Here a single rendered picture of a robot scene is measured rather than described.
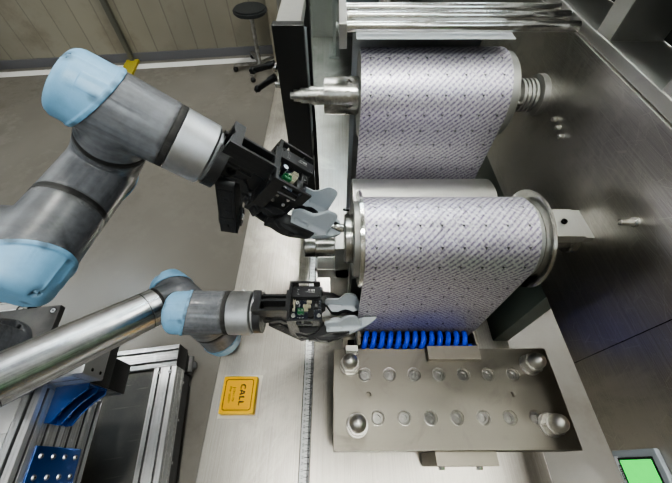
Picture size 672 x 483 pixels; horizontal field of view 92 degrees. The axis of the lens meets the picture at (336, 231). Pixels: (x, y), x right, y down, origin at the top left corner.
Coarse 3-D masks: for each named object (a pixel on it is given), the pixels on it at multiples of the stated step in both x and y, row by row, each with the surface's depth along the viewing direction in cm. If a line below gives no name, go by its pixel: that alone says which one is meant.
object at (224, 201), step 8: (216, 184) 40; (224, 184) 40; (232, 184) 40; (216, 192) 41; (224, 192) 41; (232, 192) 41; (240, 192) 45; (224, 200) 42; (232, 200) 42; (240, 200) 46; (224, 208) 43; (232, 208) 43; (240, 208) 47; (224, 216) 45; (232, 216) 45; (240, 216) 47; (224, 224) 46; (232, 224) 46; (240, 224) 48; (232, 232) 48
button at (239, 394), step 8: (232, 376) 68; (240, 376) 68; (248, 376) 68; (256, 376) 68; (224, 384) 67; (232, 384) 67; (240, 384) 67; (248, 384) 67; (256, 384) 67; (224, 392) 66; (232, 392) 66; (240, 392) 66; (248, 392) 66; (256, 392) 67; (224, 400) 65; (232, 400) 65; (240, 400) 65; (248, 400) 65; (256, 400) 67; (224, 408) 65; (232, 408) 65; (240, 408) 65; (248, 408) 65
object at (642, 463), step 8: (624, 464) 40; (632, 464) 39; (640, 464) 38; (648, 464) 37; (632, 472) 39; (640, 472) 38; (648, 472) 37; (656, 472) 36; (632, 480) 39; (640, 480) 38; (648, 480) 37; (656, 480) 36
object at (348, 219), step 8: (344, 216) 48; (352, 216) 48; (344, 224) 47; (352, 224) 46; (344, 232) 47; (352, 232) 46; (344, 240) 48; (352, 240) 46; (344, 248) 48; (352, 248) 46; (344, 256) 48; (352, 256) 47
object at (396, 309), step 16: (368, 304) 54; (384, 304) 54; (400, 304) 54; (416, 304) 54; (432, 304) 54; (448, 304) 54; (464, 304) 54; (480, 304) 54; (496, 304) 54; (384, 320) 60; (400, 320) 60; (416, 320) 60; (432, 320) 60; (448, 320) 60; (464, 320) 60; (480, 320) 60
